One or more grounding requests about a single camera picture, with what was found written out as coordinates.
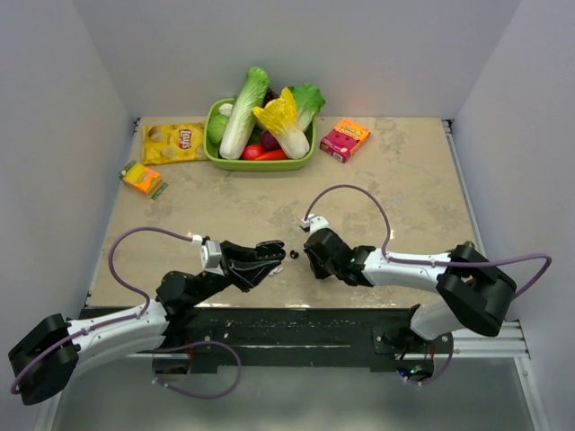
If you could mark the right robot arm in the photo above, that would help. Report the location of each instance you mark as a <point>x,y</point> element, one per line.
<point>475,294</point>

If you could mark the orange yellow sponge pack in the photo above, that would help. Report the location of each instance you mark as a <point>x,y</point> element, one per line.
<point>143,179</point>

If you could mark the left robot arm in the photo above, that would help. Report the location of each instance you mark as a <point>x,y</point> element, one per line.
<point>44,361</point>

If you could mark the round green vegetable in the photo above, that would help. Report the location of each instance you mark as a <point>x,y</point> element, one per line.
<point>216,128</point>

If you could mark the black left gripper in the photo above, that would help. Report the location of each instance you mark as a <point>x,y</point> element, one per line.
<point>243,278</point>

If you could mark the orange carrot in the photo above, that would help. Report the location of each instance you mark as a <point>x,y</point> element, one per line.
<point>275,155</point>

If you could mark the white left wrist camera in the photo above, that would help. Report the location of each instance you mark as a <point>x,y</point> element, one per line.
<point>211,257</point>

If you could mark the yellow Lays chips bag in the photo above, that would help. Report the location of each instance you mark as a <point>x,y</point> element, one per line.
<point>173,143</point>

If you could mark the green white napa cabbage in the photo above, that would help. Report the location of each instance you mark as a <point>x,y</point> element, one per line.
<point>242,120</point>

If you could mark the green plastic basket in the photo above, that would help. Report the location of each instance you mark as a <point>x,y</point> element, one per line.
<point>211,150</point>

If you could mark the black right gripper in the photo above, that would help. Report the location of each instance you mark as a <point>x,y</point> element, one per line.
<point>319,274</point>

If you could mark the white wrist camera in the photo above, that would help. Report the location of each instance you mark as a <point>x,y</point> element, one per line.
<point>211,257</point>
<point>313,223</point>

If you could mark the yellow white cabbage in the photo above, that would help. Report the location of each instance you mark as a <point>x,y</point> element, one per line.
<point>279,117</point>

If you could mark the black earbud charging case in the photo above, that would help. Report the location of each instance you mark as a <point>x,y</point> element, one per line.
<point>270,250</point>

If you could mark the red tomato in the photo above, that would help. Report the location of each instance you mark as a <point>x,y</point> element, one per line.
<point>252,152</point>

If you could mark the green lettuce leaf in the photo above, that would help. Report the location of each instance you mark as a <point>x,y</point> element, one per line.
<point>309,102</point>

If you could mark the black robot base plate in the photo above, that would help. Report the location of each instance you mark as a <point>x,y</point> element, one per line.
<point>378,339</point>

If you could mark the purple onion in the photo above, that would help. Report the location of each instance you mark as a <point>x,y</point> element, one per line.
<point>268,141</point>

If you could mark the pink orange snack box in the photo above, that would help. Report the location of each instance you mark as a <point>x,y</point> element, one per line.
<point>343,141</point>

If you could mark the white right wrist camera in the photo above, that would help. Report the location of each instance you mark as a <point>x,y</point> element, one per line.
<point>313,223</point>

